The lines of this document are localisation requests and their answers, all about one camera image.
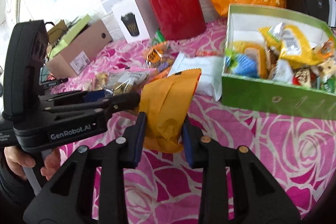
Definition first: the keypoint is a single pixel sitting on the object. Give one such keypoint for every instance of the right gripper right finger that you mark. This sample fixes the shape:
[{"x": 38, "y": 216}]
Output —
[{"x": 236, "y": 187}]

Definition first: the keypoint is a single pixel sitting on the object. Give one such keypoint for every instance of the orange cookie packet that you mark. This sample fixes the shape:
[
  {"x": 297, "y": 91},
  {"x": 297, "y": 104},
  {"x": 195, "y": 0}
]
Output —
[{"x": 157, "y": 54}]

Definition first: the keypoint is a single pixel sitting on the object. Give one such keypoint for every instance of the orange snack packet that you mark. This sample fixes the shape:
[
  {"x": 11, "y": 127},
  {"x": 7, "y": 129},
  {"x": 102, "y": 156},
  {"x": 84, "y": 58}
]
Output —
[{"x": 166, "y": 103}]

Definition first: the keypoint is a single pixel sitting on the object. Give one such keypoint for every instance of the person's left hand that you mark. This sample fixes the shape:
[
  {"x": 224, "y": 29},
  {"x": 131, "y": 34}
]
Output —
[{"x": 17, "y": 159}]

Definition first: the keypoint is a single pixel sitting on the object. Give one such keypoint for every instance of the beige cracker packet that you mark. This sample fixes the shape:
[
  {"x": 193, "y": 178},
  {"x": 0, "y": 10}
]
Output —
[{"x": 327, "y": 69}]

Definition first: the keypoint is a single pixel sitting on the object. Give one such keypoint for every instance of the pink floral tablecloth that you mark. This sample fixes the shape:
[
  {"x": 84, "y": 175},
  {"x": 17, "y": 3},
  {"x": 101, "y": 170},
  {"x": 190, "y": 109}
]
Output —
[{"x": 298, "y": 152}]

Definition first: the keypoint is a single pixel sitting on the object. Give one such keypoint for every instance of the white cup product box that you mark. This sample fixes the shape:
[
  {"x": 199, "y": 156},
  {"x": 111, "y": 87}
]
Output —
[{"x": 130, "y": 21}]

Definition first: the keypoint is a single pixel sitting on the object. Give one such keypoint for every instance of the yellow snack packet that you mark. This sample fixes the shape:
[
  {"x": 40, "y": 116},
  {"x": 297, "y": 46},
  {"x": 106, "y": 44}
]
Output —
[{"x": 291, "y": 44}]

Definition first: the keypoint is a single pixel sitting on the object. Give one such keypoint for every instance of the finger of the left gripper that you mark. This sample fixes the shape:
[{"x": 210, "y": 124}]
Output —
[
  {"x": 127, "y": 101},
  {"x": 74, "y": 100}
]

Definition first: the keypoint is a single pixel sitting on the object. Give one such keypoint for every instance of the blue green snack packet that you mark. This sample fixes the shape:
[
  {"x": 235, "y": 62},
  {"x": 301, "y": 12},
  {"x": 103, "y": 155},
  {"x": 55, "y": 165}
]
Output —
[{"x": 242, "y": 65}]

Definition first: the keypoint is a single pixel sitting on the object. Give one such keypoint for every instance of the green white open box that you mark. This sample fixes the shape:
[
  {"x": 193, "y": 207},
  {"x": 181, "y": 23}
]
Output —
[{"x": 279, "y": 89}]

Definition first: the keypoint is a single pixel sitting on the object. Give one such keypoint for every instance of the pink edged noodle snack packet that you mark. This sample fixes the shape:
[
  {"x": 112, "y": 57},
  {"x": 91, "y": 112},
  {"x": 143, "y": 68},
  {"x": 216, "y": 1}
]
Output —
[{"x": 119, "y": 81}]

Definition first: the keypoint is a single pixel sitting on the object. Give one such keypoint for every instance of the small green candy packet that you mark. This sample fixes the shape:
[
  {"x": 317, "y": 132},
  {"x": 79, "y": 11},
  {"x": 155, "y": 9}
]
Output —
[{"x": 158, "y": 38}]

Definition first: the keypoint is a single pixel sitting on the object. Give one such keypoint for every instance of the lime green box lid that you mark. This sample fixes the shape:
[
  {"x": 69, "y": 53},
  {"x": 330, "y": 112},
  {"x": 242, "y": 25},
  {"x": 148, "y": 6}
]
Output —
[{"x": 70, "y": 35}]

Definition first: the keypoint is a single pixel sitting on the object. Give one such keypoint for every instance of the brown cardboard box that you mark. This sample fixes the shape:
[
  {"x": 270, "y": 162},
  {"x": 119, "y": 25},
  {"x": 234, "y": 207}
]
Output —
[{"x": 72, "y": 60}]

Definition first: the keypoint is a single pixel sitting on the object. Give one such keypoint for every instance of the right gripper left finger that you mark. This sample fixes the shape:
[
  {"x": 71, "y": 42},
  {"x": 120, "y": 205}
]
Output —
[{"x": 123, "y": 160}]

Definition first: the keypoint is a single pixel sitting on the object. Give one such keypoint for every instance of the white snack packet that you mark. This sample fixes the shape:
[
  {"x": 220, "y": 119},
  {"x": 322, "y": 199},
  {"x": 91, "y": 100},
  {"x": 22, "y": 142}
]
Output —
[{"x": 210, "y": 81}]

